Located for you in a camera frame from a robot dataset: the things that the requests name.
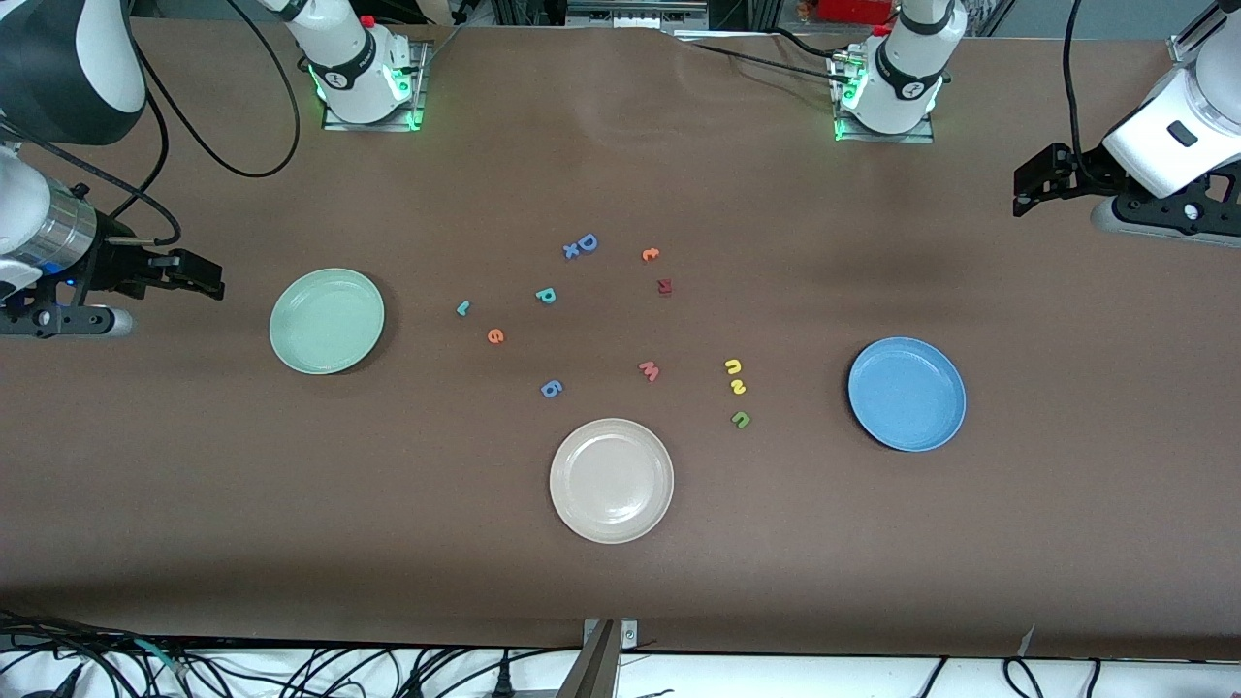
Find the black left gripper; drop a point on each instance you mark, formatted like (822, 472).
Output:
(1082, 169)

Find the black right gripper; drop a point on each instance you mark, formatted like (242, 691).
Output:
(114, 269)

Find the teal letter P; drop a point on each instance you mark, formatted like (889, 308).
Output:
(546, 297)

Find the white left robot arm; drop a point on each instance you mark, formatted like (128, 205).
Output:
(906, 58)

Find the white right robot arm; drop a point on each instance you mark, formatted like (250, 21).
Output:
(339, 58)

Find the pale green plate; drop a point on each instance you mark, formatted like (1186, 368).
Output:
(326, 322)

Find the aluminium corner extrusion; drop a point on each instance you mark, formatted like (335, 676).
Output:
(1188, 44)

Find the blue plate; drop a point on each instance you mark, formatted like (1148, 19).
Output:
(906, 395)

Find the red box behind table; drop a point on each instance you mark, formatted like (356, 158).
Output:
(853, 10)

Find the blue digit 6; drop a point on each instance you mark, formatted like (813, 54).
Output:
(551, 389)

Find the blue letter D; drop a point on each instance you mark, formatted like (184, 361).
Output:
(595, 244)

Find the pink letter W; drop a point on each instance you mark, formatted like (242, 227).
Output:
(648, 372)

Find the white paper scrap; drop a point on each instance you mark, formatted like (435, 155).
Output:
(1026, 645)

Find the beige plate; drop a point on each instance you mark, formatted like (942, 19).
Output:
(611, 481)

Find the black power plug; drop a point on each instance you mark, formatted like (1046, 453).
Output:
(502, 683)

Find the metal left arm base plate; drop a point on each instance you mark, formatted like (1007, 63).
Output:
(911, 138)

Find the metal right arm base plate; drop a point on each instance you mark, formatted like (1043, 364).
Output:
(417, 87)

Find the aluminium frame behind table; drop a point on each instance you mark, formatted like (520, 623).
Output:
(630, 15)

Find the metal table edge bracket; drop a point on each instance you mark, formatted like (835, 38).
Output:
(601, 669)

